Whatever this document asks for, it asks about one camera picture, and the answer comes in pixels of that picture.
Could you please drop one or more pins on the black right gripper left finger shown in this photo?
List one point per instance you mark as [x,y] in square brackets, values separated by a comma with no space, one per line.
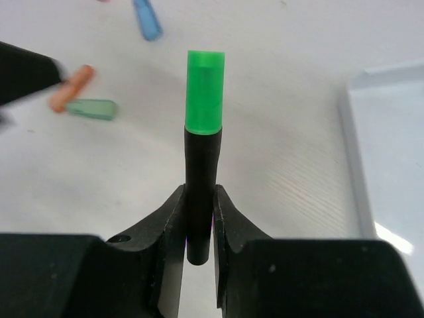
[153,254]

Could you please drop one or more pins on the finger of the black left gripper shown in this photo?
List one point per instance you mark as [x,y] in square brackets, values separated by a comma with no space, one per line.
[24,72]

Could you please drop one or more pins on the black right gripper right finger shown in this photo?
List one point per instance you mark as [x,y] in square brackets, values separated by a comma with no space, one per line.
[236,286]

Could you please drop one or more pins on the green cap black highlighter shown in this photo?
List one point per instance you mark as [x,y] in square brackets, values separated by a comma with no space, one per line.
[202,145]

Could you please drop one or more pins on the white compartment tray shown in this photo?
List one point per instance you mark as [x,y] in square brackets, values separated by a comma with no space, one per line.
[382,116]

